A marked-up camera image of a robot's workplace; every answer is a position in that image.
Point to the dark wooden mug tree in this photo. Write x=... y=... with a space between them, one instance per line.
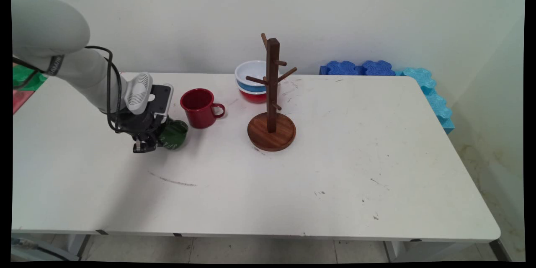
x=272 y=75

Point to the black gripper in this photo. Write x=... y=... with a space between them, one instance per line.
x=138 y=123

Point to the red foam mat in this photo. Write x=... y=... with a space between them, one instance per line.
x=19 y=100

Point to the dark blue foam mat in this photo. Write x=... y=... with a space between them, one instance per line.
x=343 y=68

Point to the grey table leg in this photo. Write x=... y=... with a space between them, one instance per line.
x=81 y=247
x=500 y=250
x=392 y=251

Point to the red enamel mug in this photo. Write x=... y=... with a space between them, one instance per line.
x=199 y=111

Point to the grey black wrist camera box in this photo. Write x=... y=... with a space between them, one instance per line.
x=161 y=98

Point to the white bowl with blue band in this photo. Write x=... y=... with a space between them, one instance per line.
x=251 y=71

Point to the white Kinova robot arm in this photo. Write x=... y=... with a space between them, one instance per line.
x=50 y=29

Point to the green enamel mug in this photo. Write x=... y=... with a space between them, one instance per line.
x=176 y=136

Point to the light blue foam mat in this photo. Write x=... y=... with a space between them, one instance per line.
x=435 y=100

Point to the red bowl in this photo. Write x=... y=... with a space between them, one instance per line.
x=251 y=97

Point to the white vented oval cover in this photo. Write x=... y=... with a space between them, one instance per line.
x=138 y=92

